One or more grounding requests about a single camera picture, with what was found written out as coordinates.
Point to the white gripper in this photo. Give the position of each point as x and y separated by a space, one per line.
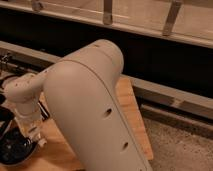
31 128

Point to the black object at left edge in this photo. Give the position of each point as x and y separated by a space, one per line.
6 115

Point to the dark ceramic bowl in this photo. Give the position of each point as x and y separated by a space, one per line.
15 148

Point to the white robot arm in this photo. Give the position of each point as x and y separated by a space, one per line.
80 92

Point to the metal window rail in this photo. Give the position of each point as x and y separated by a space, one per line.
27 55

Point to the wooden board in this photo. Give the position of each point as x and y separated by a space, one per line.
56 155

